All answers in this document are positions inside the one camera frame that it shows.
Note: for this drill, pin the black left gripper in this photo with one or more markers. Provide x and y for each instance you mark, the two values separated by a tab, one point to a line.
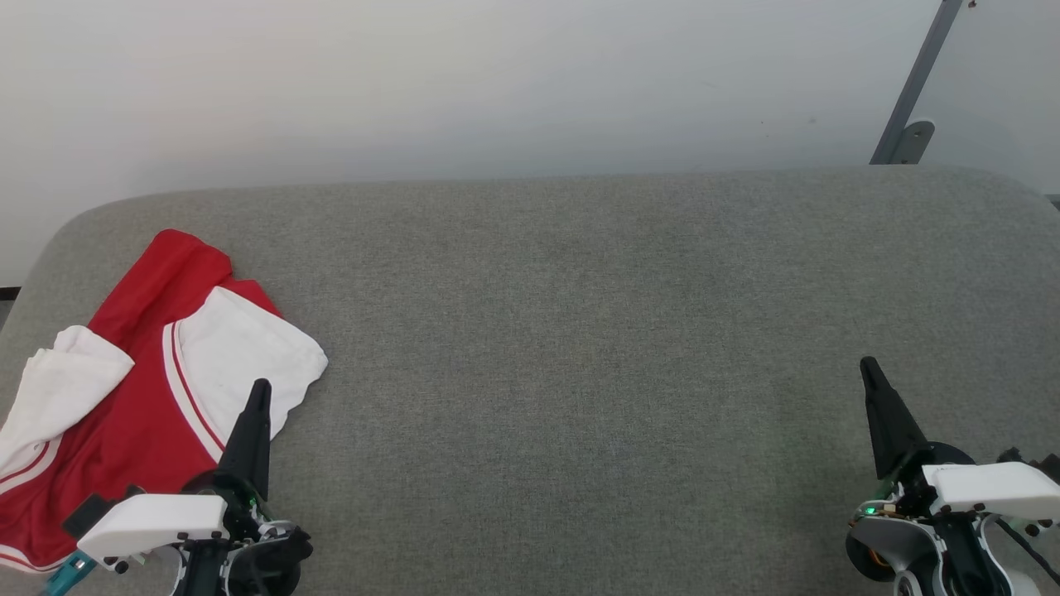
265	555

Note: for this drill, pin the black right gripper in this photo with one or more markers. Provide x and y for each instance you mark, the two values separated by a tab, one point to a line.
903	538

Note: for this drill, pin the red and white jersey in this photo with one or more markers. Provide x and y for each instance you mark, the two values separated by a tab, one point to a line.
141	414

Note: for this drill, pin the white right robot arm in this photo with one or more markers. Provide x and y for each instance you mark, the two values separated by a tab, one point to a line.
1023	586

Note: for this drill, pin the grey fabric sofa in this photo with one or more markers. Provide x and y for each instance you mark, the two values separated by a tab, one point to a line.
580	372

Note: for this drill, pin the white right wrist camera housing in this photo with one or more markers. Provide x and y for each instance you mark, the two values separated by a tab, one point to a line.
994	488

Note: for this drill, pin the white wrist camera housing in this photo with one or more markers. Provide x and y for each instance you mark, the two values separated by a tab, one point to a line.
153	521
994	488

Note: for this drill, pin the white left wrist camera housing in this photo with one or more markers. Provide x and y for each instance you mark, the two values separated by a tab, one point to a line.
153	521

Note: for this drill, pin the black camera connector block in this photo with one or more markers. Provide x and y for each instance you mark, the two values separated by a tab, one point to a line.
87	513
1031	463

